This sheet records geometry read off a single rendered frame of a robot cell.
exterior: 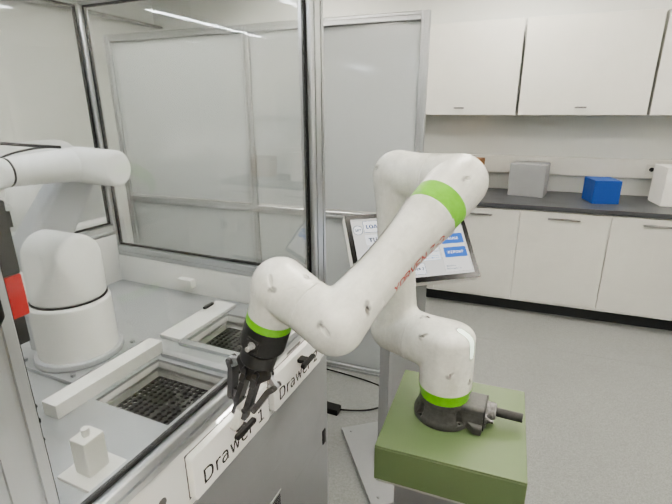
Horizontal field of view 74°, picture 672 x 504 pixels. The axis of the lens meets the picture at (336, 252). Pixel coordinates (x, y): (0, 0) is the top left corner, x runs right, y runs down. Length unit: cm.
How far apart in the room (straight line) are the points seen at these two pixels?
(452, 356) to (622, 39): 330
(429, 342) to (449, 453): 25
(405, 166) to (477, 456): 67
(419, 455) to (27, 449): 76
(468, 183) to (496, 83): 308
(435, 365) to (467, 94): 314
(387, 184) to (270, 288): 41
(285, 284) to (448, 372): 50
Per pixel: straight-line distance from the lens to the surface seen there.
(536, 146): 437
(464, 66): 403
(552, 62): 401
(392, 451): 114
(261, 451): 134
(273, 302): 79
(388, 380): 207
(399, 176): 103
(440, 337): 108
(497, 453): 117
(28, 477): 81
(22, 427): 78
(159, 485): 103
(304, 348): 138
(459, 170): 95
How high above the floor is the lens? 161
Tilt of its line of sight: 18 degrees down
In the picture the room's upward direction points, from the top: straight up
